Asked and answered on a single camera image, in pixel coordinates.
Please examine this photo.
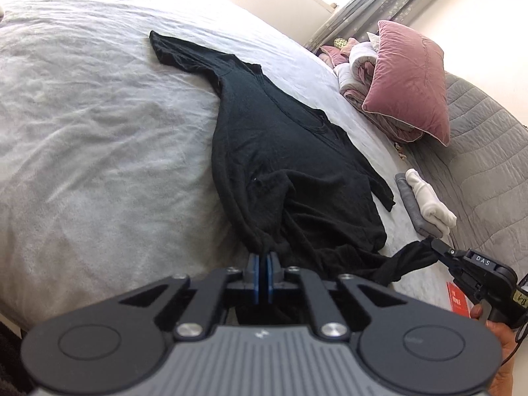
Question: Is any black t-shirt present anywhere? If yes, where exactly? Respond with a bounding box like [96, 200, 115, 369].
[149, 32, 437, 285]

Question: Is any person right hand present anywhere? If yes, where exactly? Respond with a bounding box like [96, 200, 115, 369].
[486, 321, 516, 396]

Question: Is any grey folded garment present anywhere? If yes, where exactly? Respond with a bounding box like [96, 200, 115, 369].
[395, 173, 442, 238]

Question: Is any white folded garment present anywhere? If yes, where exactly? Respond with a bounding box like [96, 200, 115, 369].
[405, 169, 457, 236]

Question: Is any red booklet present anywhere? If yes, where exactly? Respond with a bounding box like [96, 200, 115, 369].
[446, 281, 470, 317]

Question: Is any grey quilted headboard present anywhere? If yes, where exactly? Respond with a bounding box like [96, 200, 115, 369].
[405, 73, 527, 275]

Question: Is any grey bed sheet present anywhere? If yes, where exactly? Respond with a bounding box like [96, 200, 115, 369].
[0, 0, 455, 331]

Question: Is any pink velvet pillow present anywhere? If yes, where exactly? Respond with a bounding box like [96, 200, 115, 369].
[362, 20, 450, 147]

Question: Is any folded grey pink quilt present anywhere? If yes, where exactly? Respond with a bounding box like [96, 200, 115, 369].
[318, 32, 423, 143]

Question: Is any grey window curtain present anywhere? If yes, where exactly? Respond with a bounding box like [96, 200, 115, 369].
[304, 0, 436, 53]

